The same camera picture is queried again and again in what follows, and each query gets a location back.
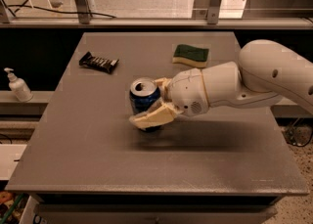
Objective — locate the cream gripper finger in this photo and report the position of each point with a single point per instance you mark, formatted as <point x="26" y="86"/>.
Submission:
<point x="162" y="84"/>
<point x="159" y="113"/>

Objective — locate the white rounded gripper body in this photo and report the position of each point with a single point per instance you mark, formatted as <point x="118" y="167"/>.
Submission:
<point x="186" y="91"/>

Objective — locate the green and yellow sponge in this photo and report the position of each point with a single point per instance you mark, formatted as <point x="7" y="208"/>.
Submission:
<point x="190" y="56"/>

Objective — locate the blue pepsi can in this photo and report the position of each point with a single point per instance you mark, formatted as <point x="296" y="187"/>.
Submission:
<point x="143" y="99"/>

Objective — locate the dark rxbar chocolate bar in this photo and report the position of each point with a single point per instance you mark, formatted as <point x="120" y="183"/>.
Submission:
<point x="98" y="63"/>

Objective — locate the white pump soap bottle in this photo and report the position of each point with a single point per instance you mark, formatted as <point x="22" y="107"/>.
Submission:
<point x="18" y="86"/>

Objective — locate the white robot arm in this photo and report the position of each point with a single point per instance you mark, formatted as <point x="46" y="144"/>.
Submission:
<point x="264" y="73"/>

